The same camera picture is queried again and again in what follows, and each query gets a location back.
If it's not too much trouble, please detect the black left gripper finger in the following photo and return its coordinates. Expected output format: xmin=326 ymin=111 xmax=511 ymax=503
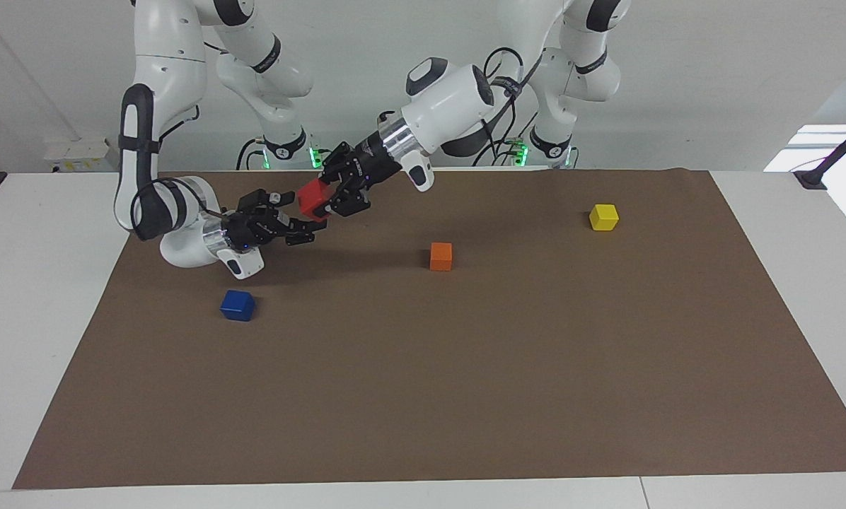
xmin=328 ymin=184 xmax=372 ymax=217
xmin=321 ymin=144 xmax=350 ymax=184

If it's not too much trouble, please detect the red wooden block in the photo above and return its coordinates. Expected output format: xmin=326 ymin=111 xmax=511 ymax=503
xmin=297 ymin=179 xmax=333 ymax=223

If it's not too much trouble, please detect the blue wooden block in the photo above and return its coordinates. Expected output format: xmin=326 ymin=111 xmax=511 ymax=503
xmin=220 ymin=290 xmax=257 ymax=322

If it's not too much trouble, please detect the yellow wooden block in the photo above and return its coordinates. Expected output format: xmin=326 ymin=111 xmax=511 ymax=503
xmin=589 ymin=204 xmax=620 ymax=232

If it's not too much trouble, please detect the brown paper mat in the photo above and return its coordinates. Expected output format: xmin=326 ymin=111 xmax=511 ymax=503
xmin=11 ymin=168 xmax=846 ymax=490

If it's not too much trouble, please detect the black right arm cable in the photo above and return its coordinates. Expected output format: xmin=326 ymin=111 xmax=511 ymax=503
xmin=129 ymin=106 xmax=227 ymax=238

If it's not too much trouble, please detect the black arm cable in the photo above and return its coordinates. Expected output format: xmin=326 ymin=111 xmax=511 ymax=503
xmin=129 ymin=106 xmax=227 ymax=238
xmin=483 ymin=47 xmax=544 ymax=163

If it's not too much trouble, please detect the black right base cable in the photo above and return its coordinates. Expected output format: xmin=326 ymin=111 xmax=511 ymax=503
xmin=236 ymin=138 xmax=267 ymax=170

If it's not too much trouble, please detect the black base cable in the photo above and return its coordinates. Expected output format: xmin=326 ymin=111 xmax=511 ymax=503
xmin=473 ymin=113 xmax=537 ymax=168
xmin=236 ymin=138 xmax=267 ymax=170

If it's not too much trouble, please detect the black left base cable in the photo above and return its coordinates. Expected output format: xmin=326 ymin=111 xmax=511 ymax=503
xmin=473 ymin=113 xmax=537 ymax=168

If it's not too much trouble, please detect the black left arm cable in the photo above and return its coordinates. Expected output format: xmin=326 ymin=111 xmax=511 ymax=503
xmin=483 ymin=47 xmax=544 ymax=163

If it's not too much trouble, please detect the white wall socket strip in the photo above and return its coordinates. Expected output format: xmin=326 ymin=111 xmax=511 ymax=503
xmin=45 ymin=138 xmax=121 ymax=174

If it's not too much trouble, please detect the black camera stand clamp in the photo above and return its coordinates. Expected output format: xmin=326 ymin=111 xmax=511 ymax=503
xmin=794 ymin=112 xmax=846 ymax=190

